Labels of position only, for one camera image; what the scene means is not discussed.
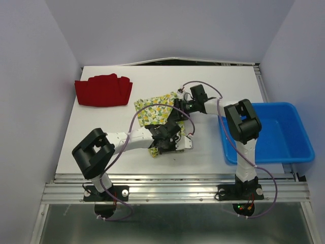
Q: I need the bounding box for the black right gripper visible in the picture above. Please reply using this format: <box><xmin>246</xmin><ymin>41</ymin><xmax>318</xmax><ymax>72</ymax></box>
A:
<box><xmin>167</xmin><ymin>98</ymin><xmax>198</xmax><ymax>121</ymax></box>

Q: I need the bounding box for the lemon print skirt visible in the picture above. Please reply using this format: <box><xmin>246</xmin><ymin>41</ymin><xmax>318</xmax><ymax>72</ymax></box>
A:
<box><xmin>134</xmin><ymin>92</ymin><xmax>186</xmax><ymax>158</ymax></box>

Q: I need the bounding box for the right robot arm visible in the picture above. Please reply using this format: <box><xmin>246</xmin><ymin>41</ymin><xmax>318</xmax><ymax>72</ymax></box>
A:
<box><xmin>169</xmin><ymin>84</ymin><xmax>263</xmax><ymax>198</ymax></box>

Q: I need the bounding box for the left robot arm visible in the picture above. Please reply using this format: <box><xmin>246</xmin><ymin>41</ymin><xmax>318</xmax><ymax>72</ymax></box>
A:
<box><xmin>72</xmin><ymin>121</ymin><xmax>187</xmax><ymax>200</ymax></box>

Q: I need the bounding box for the red folded skirt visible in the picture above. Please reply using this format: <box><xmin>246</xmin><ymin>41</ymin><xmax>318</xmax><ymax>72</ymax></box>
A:
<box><xmin>74</xmin><ymin>73</ymin><xmax>133</xmax><ymax>107</ymax></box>

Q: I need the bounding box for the blue plastic bin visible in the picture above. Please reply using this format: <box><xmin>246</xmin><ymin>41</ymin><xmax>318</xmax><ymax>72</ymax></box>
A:
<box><xmin>217</xmin><ymin>102</ymin><xmax>316</xmax><ymax>166</ymax></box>

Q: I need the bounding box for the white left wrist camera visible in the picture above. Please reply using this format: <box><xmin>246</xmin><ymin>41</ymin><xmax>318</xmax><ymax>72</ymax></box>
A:
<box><xmin>178</xmin><ymin>135</ymin><xmax>193</xmax><ymax>150</ymax></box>

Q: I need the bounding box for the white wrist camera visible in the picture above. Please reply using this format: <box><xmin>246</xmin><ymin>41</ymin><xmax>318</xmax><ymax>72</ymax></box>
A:
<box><xmin>178</xmin><ymin>135</ymin><xmax>193</xmax><ymax>150</ymax></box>
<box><xmin>177</xmin><ymin>87</ymin><xmax>192</xmax><ymax>101</ymax></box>

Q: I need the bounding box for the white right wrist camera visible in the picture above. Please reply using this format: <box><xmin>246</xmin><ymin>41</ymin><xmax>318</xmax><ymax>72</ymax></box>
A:
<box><xmin>177</xmin><ymin>87</ymin><xmax>192</xmax><ymax>101</ymax></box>

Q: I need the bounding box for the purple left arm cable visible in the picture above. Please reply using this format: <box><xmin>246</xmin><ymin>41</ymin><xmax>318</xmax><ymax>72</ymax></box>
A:
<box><xmin>95</xmin><ymin>104</ymin><xmax>196</xmax><ymax>221</ymax></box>

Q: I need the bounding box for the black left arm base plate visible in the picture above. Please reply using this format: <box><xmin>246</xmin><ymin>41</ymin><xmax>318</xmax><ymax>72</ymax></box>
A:
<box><xmin>83</xmin><ymin>185</ymin><xmax>129</xmax><ymax>202</ymax></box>

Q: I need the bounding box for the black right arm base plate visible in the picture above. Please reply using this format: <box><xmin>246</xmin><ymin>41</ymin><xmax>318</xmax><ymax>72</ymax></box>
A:
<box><xmin>214</xmin><ymin>184</ymin><xmax>264</xmax><ymax>201</ymax></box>

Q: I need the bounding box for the aluminium right side rail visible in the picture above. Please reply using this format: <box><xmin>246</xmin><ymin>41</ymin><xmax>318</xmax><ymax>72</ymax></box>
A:
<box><xmin>253</xmin><ymin>65</ymin><xmax>269</xmax><ymax>103</ymax></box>

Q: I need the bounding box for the aluminium front rail frame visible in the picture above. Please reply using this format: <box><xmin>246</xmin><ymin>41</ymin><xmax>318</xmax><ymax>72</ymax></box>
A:
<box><xmin>41</xmin><ymin>173</ymin><xmax>311</xmax><ymax>204</ymax></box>

